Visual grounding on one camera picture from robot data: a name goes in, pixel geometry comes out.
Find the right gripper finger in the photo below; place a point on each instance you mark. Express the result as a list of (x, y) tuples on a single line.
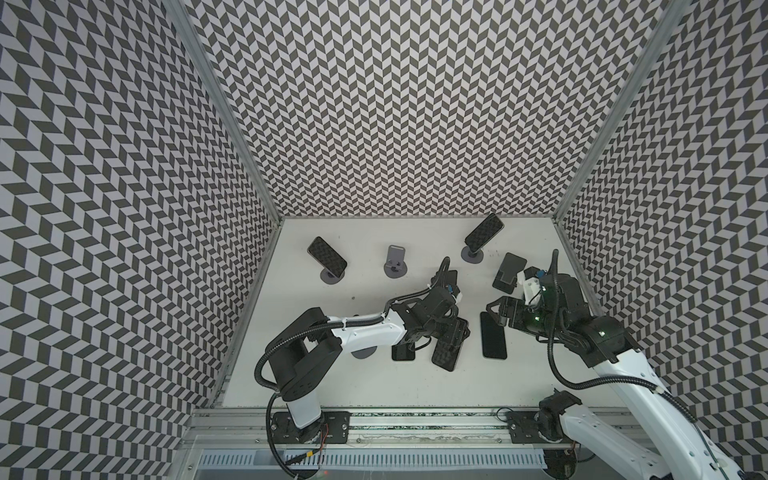
[(498, 303), (493, 321)]

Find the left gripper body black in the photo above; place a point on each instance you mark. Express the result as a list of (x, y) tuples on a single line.
[(434, 327)]

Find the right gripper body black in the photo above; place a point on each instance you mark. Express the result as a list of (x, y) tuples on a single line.
[(512, 306)]

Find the black folding stand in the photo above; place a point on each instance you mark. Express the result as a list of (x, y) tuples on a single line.
[(507, 273)]

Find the white-edged phone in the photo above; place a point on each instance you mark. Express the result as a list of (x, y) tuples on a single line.
[(403, 352)]

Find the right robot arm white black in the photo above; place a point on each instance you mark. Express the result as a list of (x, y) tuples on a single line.
[(585, 351)]

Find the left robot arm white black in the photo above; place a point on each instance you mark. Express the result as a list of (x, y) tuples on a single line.
[(300, 356)]

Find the round grey stand back right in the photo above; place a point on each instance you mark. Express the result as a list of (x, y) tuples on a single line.
[(470, 256)]

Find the round grey stand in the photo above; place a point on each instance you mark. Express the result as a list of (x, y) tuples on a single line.
[(329, 278), (364, 353), (470, 256), (395, 266)]

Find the round grey stand back centre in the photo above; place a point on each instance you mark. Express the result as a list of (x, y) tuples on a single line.
[(395, 266)]

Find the round grey stand front left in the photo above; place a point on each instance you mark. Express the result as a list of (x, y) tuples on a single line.
[(364, 353)]

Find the round grey stand back left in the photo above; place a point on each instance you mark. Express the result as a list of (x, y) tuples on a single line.
[(329, 278)]

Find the white ventilation grille strip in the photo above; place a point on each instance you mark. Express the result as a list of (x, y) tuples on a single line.
[(382, 460)]

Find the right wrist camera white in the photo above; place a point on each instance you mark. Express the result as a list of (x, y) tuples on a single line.
[(530, 282)]

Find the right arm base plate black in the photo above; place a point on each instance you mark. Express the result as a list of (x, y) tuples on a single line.
[(528, 427)]

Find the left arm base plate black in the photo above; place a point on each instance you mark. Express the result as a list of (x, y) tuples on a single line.
[(332, 426)]

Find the aluminium mounting rail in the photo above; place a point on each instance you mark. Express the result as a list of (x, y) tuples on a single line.
[(367, 427)]

